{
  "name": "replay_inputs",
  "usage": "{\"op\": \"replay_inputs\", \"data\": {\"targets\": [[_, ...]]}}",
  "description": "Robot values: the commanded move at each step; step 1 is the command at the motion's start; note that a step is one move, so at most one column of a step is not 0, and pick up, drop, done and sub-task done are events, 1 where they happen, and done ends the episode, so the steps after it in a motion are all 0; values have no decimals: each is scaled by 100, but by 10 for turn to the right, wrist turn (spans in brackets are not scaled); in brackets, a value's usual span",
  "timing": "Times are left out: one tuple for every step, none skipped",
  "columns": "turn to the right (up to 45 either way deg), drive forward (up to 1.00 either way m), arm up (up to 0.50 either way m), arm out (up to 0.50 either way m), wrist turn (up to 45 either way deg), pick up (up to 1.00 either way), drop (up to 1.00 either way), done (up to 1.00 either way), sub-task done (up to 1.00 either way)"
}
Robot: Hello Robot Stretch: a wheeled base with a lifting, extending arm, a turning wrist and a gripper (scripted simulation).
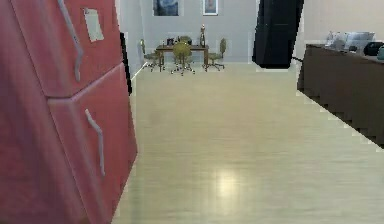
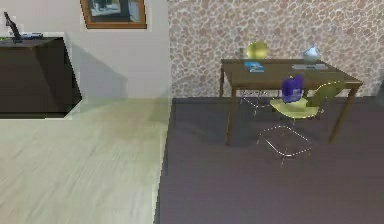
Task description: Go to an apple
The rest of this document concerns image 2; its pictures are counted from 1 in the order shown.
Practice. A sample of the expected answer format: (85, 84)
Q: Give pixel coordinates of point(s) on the blue book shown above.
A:
(254, 67)

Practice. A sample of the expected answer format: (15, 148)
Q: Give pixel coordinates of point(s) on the brown wooden table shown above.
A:
(273, 76)

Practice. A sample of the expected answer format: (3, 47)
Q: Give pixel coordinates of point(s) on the blue purple box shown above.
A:
(292, 88)

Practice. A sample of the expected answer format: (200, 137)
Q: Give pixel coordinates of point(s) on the grey flat laptop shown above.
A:
(309, 66)

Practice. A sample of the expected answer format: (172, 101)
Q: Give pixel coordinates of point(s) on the dark brown cabinet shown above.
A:
(33, 75)

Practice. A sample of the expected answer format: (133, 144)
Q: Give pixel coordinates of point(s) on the small grey flat device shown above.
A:
(32, 35)

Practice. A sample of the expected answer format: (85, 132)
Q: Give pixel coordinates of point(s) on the black desk lamp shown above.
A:
(13, 28)

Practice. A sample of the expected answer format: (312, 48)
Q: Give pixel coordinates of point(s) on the wood-framed wall picture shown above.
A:
(113, 13)

